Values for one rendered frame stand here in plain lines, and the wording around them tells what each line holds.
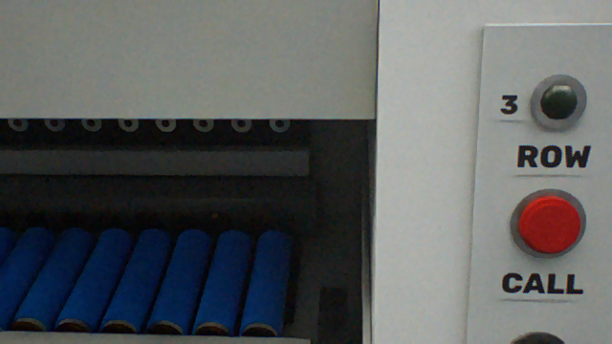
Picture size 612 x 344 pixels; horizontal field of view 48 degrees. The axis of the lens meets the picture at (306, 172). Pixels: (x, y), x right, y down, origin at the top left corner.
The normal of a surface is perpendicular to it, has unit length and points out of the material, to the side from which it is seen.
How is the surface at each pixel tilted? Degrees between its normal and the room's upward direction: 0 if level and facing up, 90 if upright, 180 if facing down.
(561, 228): 90
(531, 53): 90
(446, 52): 90
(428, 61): 90
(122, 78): 108
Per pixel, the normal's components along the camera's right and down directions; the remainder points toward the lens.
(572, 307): -0.07, 0.26
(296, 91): -0.07, 0.55
